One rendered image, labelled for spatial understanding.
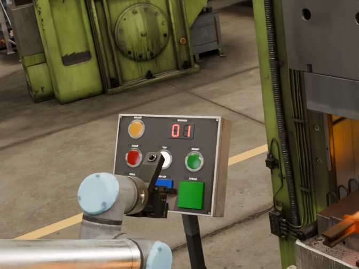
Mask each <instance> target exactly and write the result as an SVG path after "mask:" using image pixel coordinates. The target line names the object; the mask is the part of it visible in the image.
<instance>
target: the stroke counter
mask: <svg viewBox="0 0 359 269"><path fill-rule="evenodd" d="M174 126H178V130H179V125H178V124H174V125H173V131H172V136H173V137H177V136H178V133H179V131H178V130H174ZM185 126H188V127H189V130H190V126H189V125H185ZM185 126H184V127H183V136H184V132H188V136H189V135H190V132H189V130H184V129H185ZM174 131H177V136H176V135H173V133H174ZM188 136H184V137H188Z"/></svg>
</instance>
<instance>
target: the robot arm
mask: <svg viewBox="0 0 359 269"><path fill-rule="evenodd" d="M164 162H165V158H164V156H163V155H162V153H156V152H148V153H147V155H146V157H145V159H144V162H143V164H142V166H141V169H140V171H139V173H138V175H137V177H132V176H121V175H113V174H110V173H106V172H104V173H94V174H92V175H89V176H88V177H86V179H85V180H84V181H83V182H82V183H81V185H80V188H79V191H78V201H79V204H80V206H81V208H82V209H83V216H82V221H81V228H80V233H79V239H78V240H76V239H0V269H171V265H172V253H171V249H170V248H169V247H168V246H167V245H166V244H165V243H162V242H160V241H154V240H150V239H146V238H143V237H140V236H135V235H132V234H127V233H124V232H121V227H122V221H123V215H124V214H126V216H130V217H149V218H167V213H168V205H169V210H170V211H173V209H174V206H175V201H176V197H177V196H178V190H177V189H175V188H167V186H159V185H155V184H156V182H157V179H158V176H159V174H160V171H161V169H162V167H163V164H164Z"/></svg>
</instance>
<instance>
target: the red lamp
mask: <svg viewBox="0 0 359 269"><path fill-rule="evenodd" d="M127 160H128V162H129V163H130V164H131V165H135V164H137V163H138V162H139V160H140V154H139V152H138V151H136V150H132V151H130V152H129V153H128V156H127Z"/></svg>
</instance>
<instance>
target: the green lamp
mask: <svg viewBox="0 0 359 269"><path fill-rule="evenodd" d="M187 164H188V166H189V168H191V169H197V168H198V167H199V166H200V165H201V158H200V156H199V155H198V154H191V155H190V156H189V157H188V159H187Z"/></svg>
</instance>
